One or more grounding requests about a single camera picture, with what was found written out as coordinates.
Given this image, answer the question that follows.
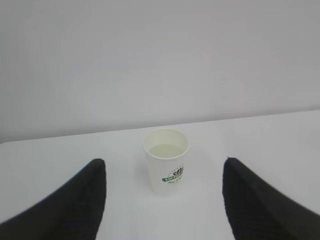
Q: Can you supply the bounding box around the white paper cup green logo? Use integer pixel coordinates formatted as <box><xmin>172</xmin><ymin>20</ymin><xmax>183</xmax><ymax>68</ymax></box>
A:
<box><xmin>142</xmin><ymin>128</ymin><xmax>190</xmax><ymax>196</ymax></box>

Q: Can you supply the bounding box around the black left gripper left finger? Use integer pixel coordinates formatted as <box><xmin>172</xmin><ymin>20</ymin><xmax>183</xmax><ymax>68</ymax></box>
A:
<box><xmin>0</xmin><ymin>159</ymin><xmax>106</xmax><ymax>240</ymax></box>

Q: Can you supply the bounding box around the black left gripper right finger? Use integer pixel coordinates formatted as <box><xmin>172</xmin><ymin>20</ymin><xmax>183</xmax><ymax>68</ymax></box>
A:
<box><xmin>222</xmin><ymin>157</ymin><xmax>320</xmax><ymax>240</ymax></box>

